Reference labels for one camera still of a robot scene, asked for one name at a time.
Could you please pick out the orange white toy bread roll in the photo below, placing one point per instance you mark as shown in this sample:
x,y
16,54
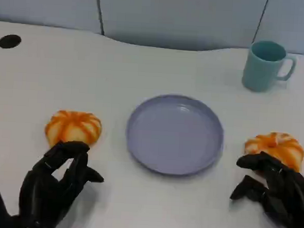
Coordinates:
x,y
279,147
72,126

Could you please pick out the grey-blue partition panel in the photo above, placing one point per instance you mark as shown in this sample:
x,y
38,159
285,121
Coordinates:
x,y
294,22
178,17
45,4

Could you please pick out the lilac plate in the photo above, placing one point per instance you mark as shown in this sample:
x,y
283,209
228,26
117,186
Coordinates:
x,y
175,138

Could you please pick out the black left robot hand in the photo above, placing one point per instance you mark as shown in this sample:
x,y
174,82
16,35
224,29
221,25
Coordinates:
x,y
46,192

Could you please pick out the pale green mug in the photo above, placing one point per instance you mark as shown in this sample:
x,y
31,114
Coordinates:
x,y
260,71

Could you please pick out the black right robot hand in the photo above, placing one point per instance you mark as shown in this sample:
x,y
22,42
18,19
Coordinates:
x,y
284,194

